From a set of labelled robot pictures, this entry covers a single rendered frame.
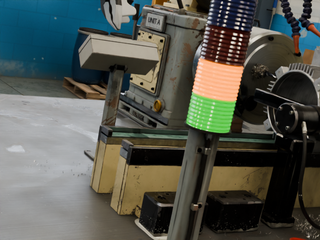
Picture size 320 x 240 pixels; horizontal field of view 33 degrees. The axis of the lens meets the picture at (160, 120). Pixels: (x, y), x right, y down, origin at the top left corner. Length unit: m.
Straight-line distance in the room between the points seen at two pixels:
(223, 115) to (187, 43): 0.87
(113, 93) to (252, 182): 0.38
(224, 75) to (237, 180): 0.45
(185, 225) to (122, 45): 0.59
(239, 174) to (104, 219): 0.30
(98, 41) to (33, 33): 5.59
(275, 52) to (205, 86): 0.76
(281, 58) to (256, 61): 0.08
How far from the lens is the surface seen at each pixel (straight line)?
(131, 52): 1.24
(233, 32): 0.69
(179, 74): 1.56
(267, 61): 1.43
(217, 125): 0.70
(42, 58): 6.89
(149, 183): 0.99
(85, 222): 0.94
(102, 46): 1.21
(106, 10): 1.35
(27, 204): 0.98
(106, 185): 1.08
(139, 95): 1.74
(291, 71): 1.25
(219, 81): 0.69
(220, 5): 0.69
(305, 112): 1.05
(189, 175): 0.73
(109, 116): 1.27
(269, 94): 1.26
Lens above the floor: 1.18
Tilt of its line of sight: 12 degrees down
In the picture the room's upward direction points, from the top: 11 degrees clockwise
